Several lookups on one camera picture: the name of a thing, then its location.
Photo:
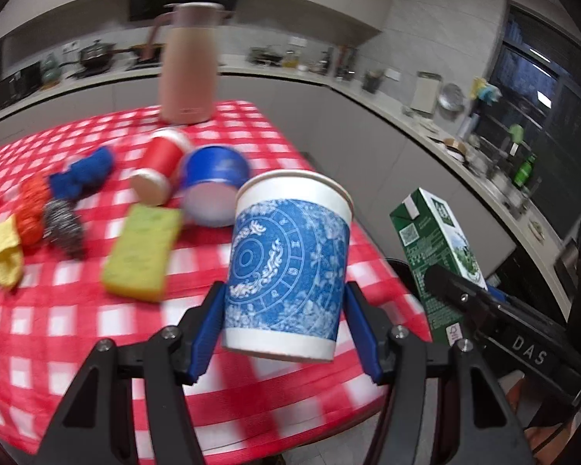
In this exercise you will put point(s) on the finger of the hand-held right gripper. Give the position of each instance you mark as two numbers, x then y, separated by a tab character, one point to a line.
452	290

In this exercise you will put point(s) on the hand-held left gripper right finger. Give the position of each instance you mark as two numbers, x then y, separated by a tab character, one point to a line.
364	336

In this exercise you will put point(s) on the yellow blue hanging cloth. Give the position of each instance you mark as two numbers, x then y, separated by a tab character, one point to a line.
485	89

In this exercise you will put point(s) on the green bottle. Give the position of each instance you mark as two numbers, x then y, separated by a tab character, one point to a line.
525	172

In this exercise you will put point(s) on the dark utensil holder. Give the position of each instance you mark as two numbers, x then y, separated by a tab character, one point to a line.
373	81

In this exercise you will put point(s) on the dark window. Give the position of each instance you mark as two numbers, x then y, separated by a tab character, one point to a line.
537	106

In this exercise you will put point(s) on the black microwave oven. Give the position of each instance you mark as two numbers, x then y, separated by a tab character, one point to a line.
14	87

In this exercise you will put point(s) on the steel wool scrubber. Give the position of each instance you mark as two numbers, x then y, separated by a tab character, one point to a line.
60	225

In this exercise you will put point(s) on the yellow oil bottle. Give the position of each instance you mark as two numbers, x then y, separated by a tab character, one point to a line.
290	59

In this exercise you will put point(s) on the dark cooking pot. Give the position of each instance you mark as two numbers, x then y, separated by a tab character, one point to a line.
97	55

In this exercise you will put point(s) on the yellow green sponge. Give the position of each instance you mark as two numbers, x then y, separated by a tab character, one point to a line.
138	252

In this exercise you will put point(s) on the red paper cup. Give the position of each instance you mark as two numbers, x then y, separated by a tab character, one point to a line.
162	157

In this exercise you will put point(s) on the green milk carton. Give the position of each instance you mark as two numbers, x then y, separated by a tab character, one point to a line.
431	252

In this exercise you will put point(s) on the pink thermos jug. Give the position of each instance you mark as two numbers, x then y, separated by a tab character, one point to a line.
189	72

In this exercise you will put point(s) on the orange mesh scrubber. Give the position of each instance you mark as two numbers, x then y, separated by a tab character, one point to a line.
31	203

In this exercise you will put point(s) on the red white checkered tablecloth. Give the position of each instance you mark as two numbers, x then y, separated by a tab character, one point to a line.
77	339

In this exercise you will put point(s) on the metal dish rack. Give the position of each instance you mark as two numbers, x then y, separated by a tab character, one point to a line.
266	54

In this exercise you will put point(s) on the white cutting board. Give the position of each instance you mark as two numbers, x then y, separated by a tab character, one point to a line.
426	92

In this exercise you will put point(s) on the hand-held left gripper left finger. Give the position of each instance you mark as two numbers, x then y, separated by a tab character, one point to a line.
208	336

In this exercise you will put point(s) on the teal kettle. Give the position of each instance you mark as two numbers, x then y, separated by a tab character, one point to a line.
51	69

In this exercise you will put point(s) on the white blue patterned paper cup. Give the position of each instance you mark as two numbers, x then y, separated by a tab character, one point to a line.
285	261

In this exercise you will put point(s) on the round metal lid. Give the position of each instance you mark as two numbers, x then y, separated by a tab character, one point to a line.
450	98

